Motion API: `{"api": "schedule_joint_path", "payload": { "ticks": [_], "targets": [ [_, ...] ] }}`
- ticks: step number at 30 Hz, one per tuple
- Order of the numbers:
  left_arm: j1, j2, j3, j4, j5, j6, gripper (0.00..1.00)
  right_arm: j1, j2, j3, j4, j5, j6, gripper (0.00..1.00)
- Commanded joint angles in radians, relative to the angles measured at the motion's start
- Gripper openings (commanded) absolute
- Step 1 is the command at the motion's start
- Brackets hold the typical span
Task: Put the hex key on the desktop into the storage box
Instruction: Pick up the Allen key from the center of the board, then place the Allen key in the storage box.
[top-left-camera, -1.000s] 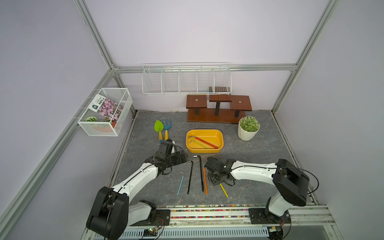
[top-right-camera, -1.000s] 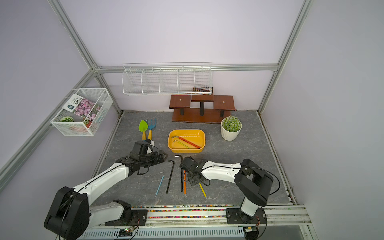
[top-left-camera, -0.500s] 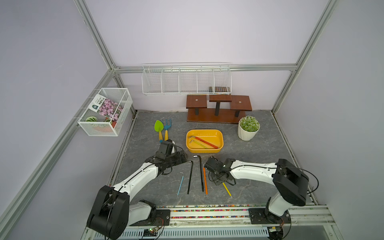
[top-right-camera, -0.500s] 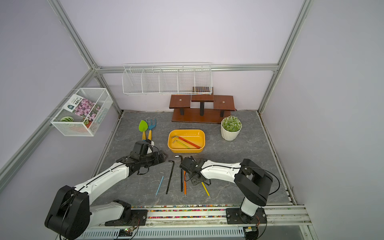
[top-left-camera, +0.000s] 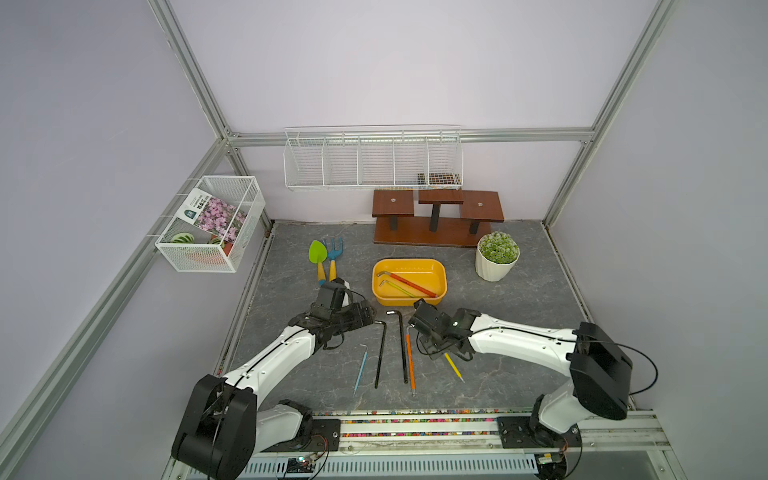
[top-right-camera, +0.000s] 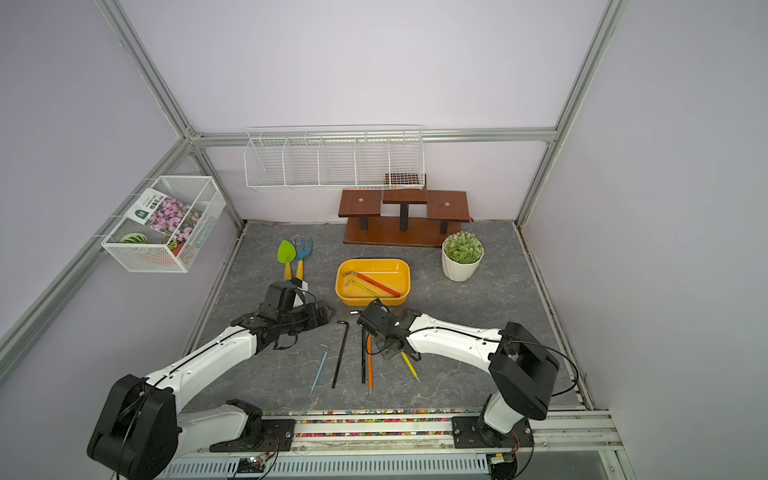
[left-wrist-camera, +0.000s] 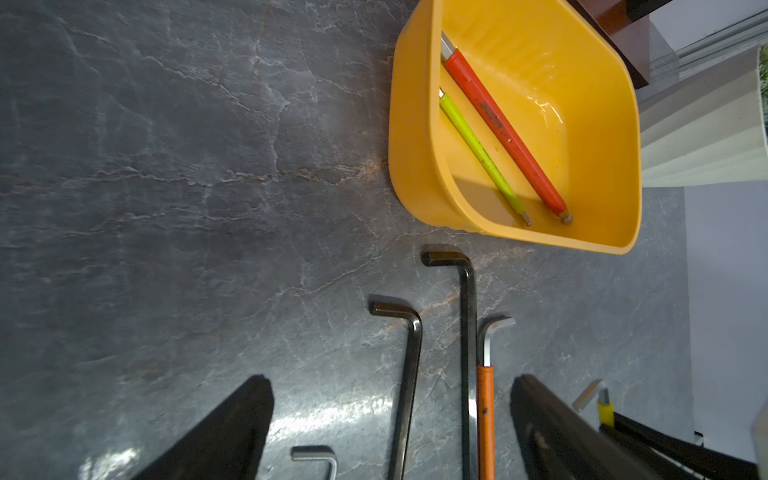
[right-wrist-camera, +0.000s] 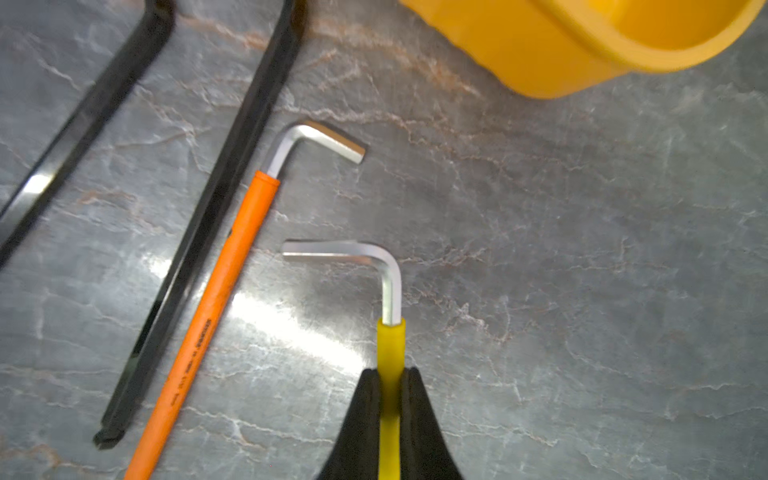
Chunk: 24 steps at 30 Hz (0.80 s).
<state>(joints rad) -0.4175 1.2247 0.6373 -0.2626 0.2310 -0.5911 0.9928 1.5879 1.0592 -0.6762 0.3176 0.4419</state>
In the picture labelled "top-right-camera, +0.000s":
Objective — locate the colourful box in shelf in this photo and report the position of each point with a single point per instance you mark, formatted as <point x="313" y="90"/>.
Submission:
<point x="400" y="178"/>

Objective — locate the yellow plastic storage box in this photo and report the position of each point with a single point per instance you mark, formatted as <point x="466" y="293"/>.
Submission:
<point x="361" y="281"/>

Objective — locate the yellow hex key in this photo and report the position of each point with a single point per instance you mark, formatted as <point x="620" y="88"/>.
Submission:
<point x="410" y="366"/>

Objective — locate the short black hex key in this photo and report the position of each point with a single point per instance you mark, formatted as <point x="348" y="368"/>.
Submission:
<point x="340" y="352"/>

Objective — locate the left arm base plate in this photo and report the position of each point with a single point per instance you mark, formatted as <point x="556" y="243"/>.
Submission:
<point x="270" y="435"/>

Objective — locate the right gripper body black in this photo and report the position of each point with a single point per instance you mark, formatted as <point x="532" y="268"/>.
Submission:
<point x="378" y="344"/>

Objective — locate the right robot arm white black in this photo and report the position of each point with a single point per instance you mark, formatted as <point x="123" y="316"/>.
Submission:
<point x="523" y="370"/>

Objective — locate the white wire wall shelf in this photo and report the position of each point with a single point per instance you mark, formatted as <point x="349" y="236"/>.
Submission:
<point x="332" y="157"/>

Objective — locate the flower seed packet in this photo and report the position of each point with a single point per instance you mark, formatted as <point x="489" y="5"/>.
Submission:
<point x="164" y="214"/>

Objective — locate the brown wooden stand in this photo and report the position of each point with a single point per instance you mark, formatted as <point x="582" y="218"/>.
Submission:
<point x="410" y="218"/>

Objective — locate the green striped ball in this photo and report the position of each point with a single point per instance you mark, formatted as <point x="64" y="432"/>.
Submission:
<point x="134" y="238"/>

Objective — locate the long black hex key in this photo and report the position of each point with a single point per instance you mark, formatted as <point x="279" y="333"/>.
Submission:
<point x="356" y="313"/>

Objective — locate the white pot green plant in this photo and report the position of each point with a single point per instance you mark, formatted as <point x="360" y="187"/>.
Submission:
<point x="462" y="253"/>

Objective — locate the green garden trowel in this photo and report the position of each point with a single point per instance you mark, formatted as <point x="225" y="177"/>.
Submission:
<point x="286" y="254"/>

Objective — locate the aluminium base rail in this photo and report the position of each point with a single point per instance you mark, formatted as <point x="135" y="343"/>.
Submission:
<point x="381" y="443"/>

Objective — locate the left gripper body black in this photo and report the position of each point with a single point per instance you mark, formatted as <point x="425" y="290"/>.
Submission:
<point x="298" y="320"/>

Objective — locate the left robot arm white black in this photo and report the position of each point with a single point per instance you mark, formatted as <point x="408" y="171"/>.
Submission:
<point x="142" y="427"/>

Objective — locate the orange hex key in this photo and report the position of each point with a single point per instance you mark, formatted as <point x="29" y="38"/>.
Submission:
<point x="369" y="364"/>

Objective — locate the red hex key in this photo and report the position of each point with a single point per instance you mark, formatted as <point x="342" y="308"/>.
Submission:
<point x="375" y="283"/>

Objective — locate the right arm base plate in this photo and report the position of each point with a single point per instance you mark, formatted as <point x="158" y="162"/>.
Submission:
<point x="470" y="432"/>

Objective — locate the white wire side basket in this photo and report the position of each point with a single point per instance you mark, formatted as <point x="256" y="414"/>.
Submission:
<point x="163" y="254"/>

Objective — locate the blue garden rake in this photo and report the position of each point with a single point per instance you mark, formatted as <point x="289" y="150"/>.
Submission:
<point x="303" y="248"/>

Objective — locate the green hex key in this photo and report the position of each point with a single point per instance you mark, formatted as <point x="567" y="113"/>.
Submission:
<point x="362" y="287"/>

